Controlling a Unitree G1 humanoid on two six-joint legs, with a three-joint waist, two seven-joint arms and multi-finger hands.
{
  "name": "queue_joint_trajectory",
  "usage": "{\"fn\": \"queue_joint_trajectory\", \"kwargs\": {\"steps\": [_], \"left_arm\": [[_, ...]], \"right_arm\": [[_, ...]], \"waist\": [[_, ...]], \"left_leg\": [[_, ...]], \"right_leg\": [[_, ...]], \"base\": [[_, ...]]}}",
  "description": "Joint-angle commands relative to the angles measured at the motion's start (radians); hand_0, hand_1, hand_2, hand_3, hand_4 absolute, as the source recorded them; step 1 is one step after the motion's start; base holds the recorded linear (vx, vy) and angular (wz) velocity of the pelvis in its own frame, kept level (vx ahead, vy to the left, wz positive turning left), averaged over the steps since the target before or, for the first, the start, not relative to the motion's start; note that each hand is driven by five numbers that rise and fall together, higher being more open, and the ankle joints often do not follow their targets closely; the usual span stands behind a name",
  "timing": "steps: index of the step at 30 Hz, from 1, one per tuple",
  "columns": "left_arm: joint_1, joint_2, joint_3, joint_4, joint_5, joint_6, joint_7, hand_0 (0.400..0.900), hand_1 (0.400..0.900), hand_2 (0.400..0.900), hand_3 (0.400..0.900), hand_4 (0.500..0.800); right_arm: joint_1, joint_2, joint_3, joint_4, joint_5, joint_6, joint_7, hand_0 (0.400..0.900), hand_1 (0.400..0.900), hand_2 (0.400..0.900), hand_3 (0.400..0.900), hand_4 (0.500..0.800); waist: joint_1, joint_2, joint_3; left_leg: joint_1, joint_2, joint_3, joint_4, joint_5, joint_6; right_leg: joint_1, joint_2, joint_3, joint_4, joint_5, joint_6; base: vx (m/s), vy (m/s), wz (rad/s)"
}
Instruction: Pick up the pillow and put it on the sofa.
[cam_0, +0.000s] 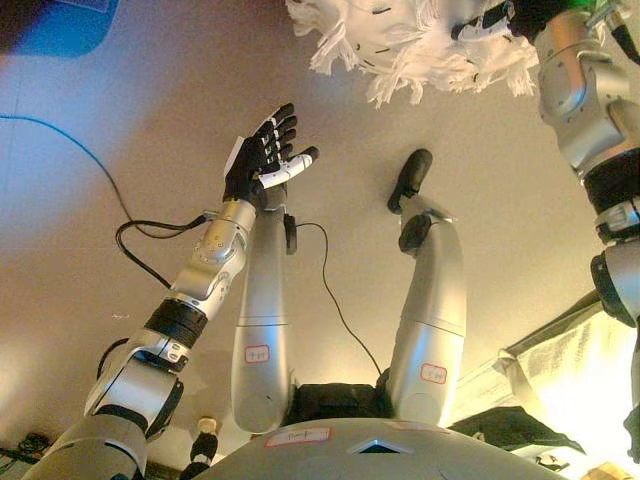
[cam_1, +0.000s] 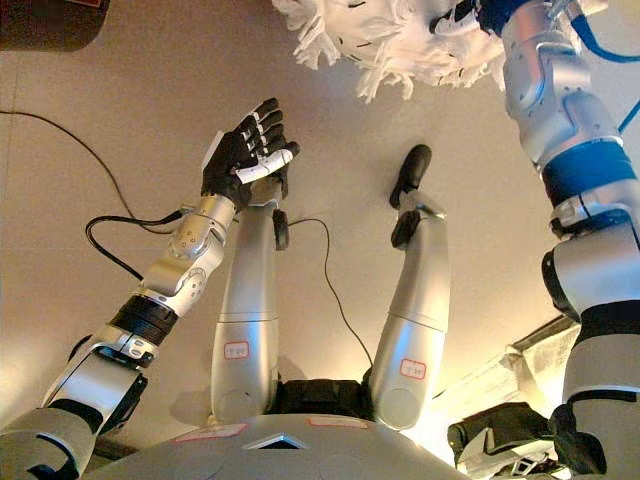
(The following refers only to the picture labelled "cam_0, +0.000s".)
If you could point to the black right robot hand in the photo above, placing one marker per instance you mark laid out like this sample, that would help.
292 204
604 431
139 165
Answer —
530 15

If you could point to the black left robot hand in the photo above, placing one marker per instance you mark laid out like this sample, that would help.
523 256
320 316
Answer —
257 160

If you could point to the white fringed pillow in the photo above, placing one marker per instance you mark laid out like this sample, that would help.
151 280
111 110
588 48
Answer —
400 45

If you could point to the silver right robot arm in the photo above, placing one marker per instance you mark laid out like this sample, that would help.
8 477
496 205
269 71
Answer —
585 90

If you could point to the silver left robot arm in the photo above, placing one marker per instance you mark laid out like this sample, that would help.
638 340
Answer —
210 260

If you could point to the black leg sensor box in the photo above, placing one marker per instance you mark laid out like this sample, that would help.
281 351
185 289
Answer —
290 235

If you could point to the silver right robot leg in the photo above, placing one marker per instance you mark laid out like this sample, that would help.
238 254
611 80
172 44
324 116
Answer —
432 300

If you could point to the blue mat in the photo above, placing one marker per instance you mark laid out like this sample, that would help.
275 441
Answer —
60 25

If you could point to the small black white doll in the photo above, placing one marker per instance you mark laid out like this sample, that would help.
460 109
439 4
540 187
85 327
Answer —
204 445

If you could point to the grey robot torso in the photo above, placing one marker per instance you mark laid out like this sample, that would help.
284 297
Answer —
380 455

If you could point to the white woven bag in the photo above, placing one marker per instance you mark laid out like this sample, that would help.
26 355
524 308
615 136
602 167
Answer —
565 360

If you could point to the black cloth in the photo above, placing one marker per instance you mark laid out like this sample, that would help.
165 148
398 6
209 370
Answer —
520 430

